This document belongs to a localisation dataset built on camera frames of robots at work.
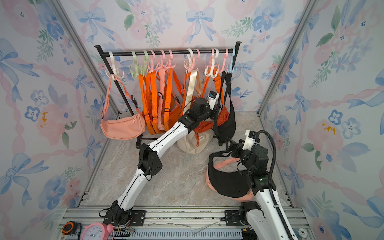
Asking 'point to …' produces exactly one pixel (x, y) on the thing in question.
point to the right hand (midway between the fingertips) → (234, 138)
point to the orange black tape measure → (71, 227)
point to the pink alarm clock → (97, 231)
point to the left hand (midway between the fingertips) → (222, 104)
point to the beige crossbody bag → (195, 143)
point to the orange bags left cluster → (163, 100)
